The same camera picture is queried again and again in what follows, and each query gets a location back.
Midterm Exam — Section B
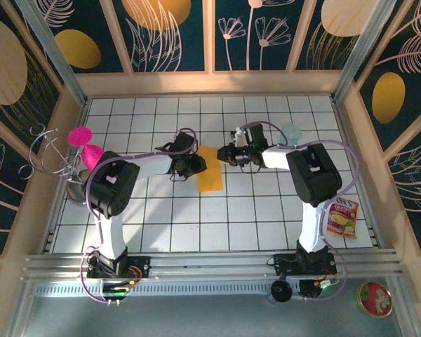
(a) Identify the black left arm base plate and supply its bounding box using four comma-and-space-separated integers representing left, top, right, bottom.
86, 255, 152, 280

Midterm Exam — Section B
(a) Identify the round red tin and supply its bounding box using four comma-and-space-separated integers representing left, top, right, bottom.
356, 282, 394, 319

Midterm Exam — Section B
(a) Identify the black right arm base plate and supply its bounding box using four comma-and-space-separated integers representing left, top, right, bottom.
272, 253, 338, 278

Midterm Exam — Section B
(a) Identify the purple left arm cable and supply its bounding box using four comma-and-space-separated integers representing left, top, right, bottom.
79, 128, 198, 305

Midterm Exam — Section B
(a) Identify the aluminium frame post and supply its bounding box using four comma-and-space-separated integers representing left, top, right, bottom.
331, 0, 397, 103
15, 0, 89, 106

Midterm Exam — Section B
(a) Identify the orange paper sheet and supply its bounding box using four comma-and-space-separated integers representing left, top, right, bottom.
196, 144, 225, 193

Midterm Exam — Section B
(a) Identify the translucent teal plastic cup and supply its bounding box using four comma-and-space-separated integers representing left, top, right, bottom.
279, 123, 302, 147

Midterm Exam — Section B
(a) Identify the perforated metal cable tray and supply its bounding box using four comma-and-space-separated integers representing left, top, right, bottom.
31, 280, 390, 299

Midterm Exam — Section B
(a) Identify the metal wire glass rack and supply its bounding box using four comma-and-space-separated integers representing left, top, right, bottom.
18, 123, 92, 205

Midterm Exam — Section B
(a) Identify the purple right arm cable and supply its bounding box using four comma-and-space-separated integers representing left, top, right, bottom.
240, 121, 361, 303

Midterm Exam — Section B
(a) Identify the black round knob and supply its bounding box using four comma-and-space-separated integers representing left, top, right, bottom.
269, 279, 295, 303

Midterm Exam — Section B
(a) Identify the long aluminium mounting rail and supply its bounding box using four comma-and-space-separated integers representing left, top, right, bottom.
20, 248, 405, 282

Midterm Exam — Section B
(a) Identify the pink plastic goblet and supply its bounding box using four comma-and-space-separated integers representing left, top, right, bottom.
67, 126, 108, 171

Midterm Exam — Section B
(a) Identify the colourful fruit candy bag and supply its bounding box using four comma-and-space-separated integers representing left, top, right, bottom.
326, 196, 359, 241

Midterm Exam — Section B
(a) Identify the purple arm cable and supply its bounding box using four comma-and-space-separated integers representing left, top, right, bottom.
240, 121, 361, 303
79, 128, 198, 305

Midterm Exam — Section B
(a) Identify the aluminium side rail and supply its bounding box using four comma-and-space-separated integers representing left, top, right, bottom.
331, 100, 387, 249
39, 101, 91, 254

